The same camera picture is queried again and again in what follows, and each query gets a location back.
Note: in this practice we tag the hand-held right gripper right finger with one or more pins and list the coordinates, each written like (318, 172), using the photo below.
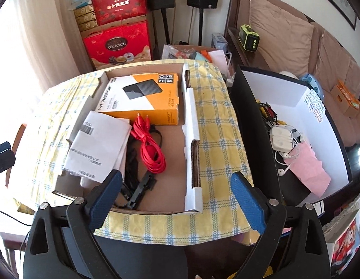
(246, 203)

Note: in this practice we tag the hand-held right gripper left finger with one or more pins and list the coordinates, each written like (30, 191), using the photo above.
(106, 200)

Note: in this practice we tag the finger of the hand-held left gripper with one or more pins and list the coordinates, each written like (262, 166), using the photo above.
(4, 162)
(1, 148)

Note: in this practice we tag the white paper leaflet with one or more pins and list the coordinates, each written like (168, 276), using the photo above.
(95, 154)

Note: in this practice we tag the cardboard tray box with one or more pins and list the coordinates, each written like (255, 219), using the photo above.
(175, 162)

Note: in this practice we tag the orange hard drive box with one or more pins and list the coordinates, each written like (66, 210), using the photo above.
(156, 104)

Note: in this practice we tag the white earphones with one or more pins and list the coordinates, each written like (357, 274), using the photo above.
(283, 171)

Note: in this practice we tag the yellow checked tablecloth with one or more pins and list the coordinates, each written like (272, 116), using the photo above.
(220, 139)

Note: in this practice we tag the white box with cartoon print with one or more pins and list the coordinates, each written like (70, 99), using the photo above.
(344, 244)

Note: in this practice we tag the black storage box white inside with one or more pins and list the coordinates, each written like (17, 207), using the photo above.
(255, 87)

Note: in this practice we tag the white sheer curtain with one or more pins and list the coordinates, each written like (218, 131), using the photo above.
(43, 35)

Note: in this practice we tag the light blue soft item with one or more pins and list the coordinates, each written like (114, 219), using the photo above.
(312, 82)

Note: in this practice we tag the small orange cardboard box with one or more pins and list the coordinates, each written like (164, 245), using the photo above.
(347, 100)

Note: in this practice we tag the white paper bag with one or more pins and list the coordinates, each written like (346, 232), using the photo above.
(219, 59)

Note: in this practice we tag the yellow flat box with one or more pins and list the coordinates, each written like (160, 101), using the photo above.
(84, 11)
(88, 27)
(86, 19)

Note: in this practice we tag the red gift box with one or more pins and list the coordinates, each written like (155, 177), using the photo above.
(116, 46)

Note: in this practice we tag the cluttered cardboard box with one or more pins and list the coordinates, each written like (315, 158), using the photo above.
(183, 53)

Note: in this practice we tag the beige sofa cushion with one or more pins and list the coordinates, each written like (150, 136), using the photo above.
(334, 64)
(280, 32)

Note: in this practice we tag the blue grey box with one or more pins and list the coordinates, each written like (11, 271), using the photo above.
(219, 40)

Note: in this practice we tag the green portable device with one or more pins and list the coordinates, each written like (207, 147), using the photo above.
(249, 38)

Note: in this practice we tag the black speaker stand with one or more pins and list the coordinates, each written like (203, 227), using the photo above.
(201, 26)
(165, 26)

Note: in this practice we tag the red gift bag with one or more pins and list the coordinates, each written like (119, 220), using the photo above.
(119, 5)

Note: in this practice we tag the brown wooden-frame sofa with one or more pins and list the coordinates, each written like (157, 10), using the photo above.
(331, 116)

